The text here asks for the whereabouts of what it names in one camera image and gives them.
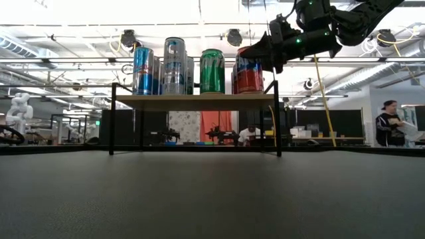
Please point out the red soda can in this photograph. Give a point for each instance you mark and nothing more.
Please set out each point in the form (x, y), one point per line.
(233, 81)
(249, 78)

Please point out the green soda can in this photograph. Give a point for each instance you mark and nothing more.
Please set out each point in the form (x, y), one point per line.
(212, 73)

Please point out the black background robot arm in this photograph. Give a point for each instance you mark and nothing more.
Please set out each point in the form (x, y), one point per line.
(222, 134)
(164, 135)

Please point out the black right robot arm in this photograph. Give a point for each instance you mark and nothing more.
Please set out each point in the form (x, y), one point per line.
(358, 20)

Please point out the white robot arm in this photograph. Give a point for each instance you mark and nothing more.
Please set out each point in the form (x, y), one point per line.
(20, 113)

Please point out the small wooden shelf black legs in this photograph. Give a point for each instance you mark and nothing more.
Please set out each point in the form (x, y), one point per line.
(192, 101)

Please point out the person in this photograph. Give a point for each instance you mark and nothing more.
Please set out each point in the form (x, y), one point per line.
(247, 134)
(388, 129)

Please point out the orange hanging cloth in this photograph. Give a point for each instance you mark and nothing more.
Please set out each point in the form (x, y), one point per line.
(216, 121)

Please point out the black partition panel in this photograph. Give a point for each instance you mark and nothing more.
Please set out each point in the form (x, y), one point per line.
(345, 123)

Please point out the white patterned panel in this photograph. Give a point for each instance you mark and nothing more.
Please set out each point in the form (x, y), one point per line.
(184, 126)

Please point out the black computer monitor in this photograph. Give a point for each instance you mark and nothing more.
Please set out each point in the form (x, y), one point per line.
(421, 117)

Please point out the black table mat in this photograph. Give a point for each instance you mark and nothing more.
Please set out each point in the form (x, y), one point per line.
(99, 206)

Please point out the black ceiling camera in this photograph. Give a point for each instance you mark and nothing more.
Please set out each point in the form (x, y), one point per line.
(234, 37)
(308, 83)
(127, 38)
(386, 37)

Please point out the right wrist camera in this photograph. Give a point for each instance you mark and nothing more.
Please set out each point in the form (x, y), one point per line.
(282, 28)

